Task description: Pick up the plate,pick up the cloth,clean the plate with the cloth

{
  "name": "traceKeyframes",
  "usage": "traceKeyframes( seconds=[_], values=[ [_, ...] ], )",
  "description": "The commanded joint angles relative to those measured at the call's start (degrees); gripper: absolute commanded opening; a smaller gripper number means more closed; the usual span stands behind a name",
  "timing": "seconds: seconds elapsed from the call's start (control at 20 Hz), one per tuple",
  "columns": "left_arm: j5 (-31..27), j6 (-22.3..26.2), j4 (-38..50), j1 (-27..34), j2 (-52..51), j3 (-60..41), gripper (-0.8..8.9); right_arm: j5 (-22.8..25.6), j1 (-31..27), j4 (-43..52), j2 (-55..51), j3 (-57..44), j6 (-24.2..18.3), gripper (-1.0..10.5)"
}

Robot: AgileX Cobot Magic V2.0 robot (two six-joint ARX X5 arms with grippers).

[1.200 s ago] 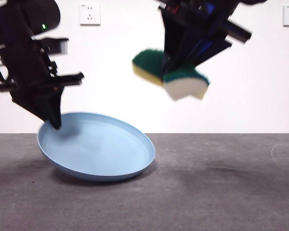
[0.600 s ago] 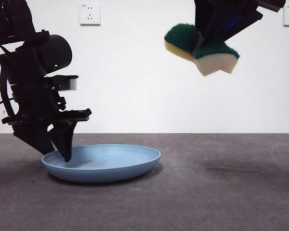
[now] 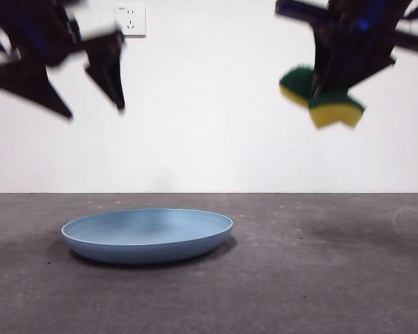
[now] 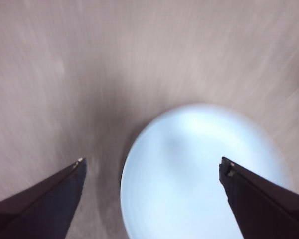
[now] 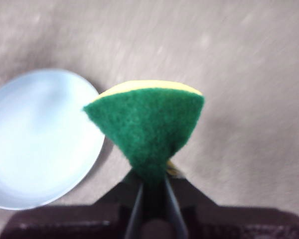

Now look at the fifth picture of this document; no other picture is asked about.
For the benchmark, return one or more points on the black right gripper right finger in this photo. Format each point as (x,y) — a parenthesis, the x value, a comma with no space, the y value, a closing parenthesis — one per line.
(221,224)

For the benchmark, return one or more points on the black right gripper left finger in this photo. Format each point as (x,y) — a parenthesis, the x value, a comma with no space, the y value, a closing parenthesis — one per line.
(94,221)

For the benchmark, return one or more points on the light blue round plate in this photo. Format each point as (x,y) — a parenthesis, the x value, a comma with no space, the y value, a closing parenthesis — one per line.
(40,139)

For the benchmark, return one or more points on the yellow sponge with green scourer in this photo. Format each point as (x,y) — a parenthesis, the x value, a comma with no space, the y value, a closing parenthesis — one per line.
(147,129)

